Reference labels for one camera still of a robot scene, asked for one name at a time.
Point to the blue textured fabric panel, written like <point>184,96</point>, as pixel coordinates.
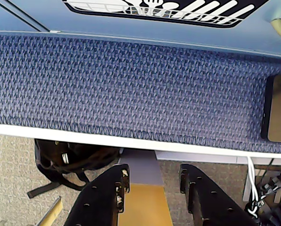
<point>131,94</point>

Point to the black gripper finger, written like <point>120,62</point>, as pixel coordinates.
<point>98,202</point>
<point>209,204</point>

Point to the yellow wooden strip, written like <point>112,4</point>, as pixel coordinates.
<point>53,212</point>

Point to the gray desk leg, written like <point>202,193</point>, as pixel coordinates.
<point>142,169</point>

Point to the black smartphone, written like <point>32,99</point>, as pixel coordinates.
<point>279,108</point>

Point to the black backpack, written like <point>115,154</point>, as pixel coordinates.
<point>60,155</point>

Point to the yellow flat board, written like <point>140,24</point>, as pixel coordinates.
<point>145,207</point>

